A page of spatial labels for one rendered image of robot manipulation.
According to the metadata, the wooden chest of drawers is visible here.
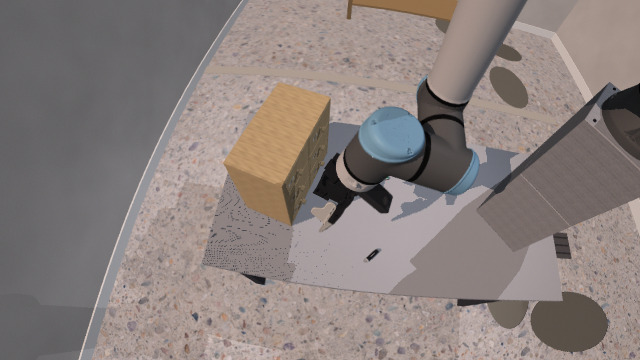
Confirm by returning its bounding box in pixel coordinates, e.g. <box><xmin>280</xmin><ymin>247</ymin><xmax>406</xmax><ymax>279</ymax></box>
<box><xmin>223</xmin><ymin>83</ymin><xmax>331</xmax><ymax>226</ymax></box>

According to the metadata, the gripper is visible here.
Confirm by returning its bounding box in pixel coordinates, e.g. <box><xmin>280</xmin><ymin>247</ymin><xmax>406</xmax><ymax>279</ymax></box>
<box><xmin>311</xmin><ymin>153</ymin><xmax>357</xmax><ymax>232</ymax></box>

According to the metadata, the black aa battery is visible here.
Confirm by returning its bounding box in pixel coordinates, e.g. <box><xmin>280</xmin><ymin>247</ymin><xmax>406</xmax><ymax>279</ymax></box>
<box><xmin>365</xmin><ymin>249</ymin><xmax>378</xmax><ymax>262</ymax></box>

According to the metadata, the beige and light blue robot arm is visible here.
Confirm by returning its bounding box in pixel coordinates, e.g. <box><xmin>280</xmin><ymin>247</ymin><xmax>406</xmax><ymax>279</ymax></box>
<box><xmin>336</xmin><ymin>0</ymin><xmax>640</xmax><ymax>213</ymax></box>

